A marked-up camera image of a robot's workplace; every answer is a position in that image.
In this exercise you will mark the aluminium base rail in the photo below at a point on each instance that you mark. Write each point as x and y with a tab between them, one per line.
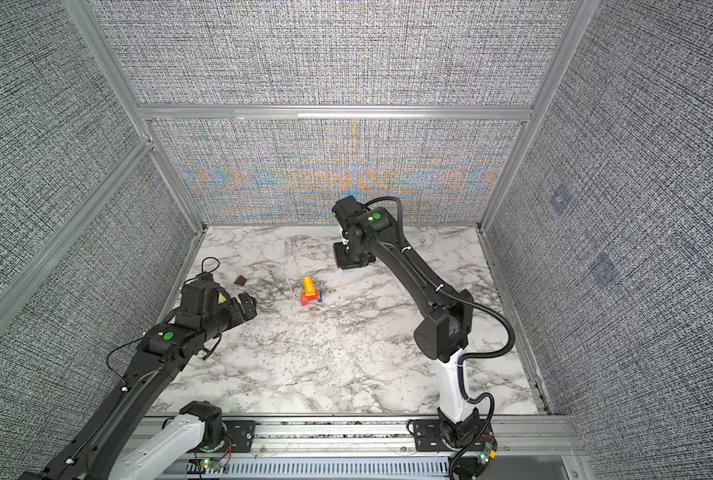
362	435

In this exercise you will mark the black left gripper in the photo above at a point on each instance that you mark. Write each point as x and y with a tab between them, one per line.
240	315

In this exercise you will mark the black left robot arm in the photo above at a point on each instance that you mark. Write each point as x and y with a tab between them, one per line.
206	311

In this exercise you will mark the grey vented cable tray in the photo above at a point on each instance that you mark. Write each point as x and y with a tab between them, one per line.
319	468

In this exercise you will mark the yellow Supermarket wood block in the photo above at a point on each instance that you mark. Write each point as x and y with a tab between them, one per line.
310	289

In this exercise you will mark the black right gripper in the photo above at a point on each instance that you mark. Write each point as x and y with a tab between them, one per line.
344	262

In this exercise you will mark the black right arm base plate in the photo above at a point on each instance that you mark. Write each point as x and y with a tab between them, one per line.
429	435

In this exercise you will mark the aluminium frame post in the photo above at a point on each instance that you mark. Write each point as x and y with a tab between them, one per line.
531	118

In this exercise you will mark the orange wood block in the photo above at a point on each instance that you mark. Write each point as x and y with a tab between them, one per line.
310	298

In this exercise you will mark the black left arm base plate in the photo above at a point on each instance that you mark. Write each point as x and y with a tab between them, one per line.
234	436

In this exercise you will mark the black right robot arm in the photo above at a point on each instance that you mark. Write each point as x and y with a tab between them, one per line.
372	233

